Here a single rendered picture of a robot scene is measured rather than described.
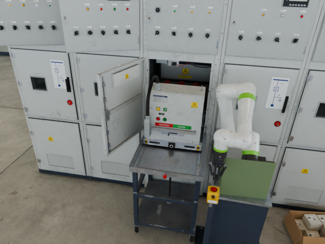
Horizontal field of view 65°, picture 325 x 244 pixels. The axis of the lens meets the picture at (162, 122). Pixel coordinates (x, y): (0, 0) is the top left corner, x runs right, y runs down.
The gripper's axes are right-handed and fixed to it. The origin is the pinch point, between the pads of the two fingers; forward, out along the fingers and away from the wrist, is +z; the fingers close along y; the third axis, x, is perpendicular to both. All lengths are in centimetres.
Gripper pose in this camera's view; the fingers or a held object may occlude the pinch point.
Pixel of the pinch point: (215, 179)
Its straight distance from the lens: 187.2
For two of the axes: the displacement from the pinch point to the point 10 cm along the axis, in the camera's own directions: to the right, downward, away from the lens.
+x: -1.8, 4.7, -8.7
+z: -0.2, 8.8, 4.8
